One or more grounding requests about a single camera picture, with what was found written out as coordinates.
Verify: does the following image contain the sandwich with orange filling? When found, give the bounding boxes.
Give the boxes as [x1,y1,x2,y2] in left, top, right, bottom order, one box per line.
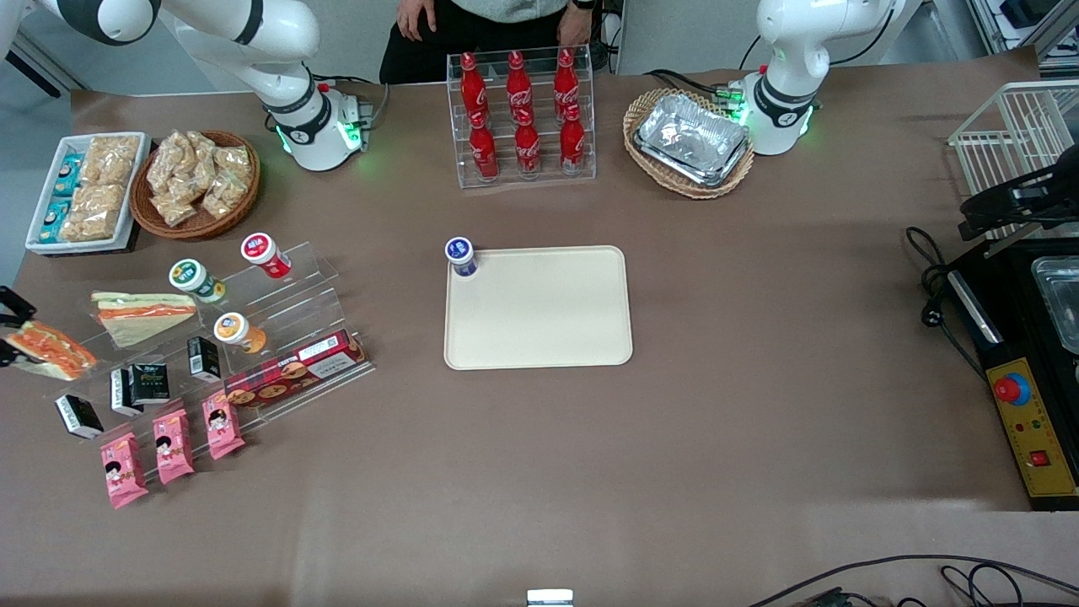
[4,320,99,382]

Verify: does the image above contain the wrapped sandwich with pale bread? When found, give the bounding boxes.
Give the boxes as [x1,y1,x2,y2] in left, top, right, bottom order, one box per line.
[91,292,201,349]

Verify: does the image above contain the white rectangular plastic tray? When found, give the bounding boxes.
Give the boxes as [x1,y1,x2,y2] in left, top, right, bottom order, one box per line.
[25,132,153,255]

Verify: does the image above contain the beige plastic tray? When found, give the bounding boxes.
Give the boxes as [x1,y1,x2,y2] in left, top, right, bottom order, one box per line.
[443,245,634,371]

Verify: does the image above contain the aluminium foil tray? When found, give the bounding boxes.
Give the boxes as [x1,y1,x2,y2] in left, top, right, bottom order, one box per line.
[634,93,751,188]

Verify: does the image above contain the person right hand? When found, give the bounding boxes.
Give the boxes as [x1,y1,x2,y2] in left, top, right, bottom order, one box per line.
[398,0,440,43]

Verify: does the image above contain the person left hand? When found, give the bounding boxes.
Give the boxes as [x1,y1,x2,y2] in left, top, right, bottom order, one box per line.
[558,3,596,48]

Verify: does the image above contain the black and white drink carton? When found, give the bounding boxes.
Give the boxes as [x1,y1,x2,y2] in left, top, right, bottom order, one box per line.
[55,394,105,440]
[110,368,144,417]

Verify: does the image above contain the clear bag of puffed snacks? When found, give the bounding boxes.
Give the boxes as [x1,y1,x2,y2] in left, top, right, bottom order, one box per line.
[80,135,140,186]
[72,184,127,241]

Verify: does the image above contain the pink snack pack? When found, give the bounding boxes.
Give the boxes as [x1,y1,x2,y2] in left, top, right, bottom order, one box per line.
[100,432,149,509]
[202,391,246,461]
[153,408,196,485]

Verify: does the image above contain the green lid cup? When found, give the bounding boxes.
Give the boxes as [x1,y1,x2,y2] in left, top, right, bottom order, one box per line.
[169,259,227,304]

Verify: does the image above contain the brown wicker basket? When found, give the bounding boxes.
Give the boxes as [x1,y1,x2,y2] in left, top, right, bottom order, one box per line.
[130,130,261,241]

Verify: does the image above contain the orange lid cup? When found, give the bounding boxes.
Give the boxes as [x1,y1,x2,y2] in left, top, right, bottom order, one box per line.
[213,312,268,355]

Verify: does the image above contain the grey metal bar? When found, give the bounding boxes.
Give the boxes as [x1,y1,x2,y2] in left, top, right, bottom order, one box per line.
[8,38,89,98]

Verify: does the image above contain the red lid cup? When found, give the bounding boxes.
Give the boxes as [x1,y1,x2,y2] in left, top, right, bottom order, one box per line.
[241,233,293,279]

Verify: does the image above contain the clear acrylic tiered stand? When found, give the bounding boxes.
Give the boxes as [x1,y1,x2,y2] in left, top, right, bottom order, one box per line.
[36,241,377,486]

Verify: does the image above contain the red cookie box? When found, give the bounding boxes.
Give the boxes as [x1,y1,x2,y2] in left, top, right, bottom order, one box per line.
[223,330,369,409]

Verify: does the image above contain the blue lid cup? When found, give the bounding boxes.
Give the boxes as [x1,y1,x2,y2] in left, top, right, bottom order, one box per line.
[445,237,480,279]

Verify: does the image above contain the red cola bottle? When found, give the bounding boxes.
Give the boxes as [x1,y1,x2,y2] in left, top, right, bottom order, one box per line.
[560,104,586,175]
[506,51,534,119]
[553,48,581,115]
[469,111,500,180]
[514,110,541,178]
[459,52,490,119]

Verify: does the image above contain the seated person in dark trousers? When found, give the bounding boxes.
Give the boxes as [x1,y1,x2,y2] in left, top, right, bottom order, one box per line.
[379,0,604,85]

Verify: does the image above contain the clear acrylic bottle rack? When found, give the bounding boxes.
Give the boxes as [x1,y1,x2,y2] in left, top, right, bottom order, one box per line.
[446,46,597,190]

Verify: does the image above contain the light wicker basket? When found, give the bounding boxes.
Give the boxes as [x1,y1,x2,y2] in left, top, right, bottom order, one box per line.
[623,89,756,200]

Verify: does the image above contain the black machine with yellow panel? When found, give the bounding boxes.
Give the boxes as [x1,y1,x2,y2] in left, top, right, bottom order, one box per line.
[944,240,1079,511]

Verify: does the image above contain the black clamp device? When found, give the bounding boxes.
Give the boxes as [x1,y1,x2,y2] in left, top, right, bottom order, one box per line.
[958,143,1079,241]

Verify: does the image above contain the clear glass dish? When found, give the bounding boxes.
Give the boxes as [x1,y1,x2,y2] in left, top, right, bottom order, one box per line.
[1030,257,1079,355]

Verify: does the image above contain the black power cable with plug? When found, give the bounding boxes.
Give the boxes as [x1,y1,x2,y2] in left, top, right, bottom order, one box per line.
[906,226,987,380]

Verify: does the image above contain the black cables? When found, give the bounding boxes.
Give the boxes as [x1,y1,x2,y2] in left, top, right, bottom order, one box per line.
[750,554,1079,607]

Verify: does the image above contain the white wire rack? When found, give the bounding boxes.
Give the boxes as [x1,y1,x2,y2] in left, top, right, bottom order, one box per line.
[948,80,1079,241]

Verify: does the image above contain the aluminium frame shelf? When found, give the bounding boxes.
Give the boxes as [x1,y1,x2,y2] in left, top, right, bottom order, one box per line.
[965,0,1079,68]

